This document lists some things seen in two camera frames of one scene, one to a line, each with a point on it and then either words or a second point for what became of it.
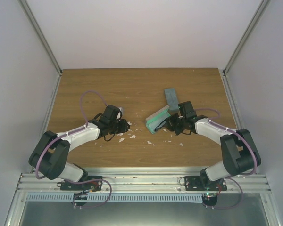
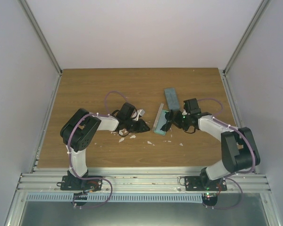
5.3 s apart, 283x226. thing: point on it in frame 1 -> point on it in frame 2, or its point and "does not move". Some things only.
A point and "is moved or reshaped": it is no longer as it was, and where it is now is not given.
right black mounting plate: [195, 183] does not move
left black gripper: [123, 127] -> [140, 126]
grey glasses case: [160, 116] is moved or reshaped
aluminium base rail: [145, 180] does not move
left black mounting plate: [87, 186] does not move
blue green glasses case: [171, 99] does not move
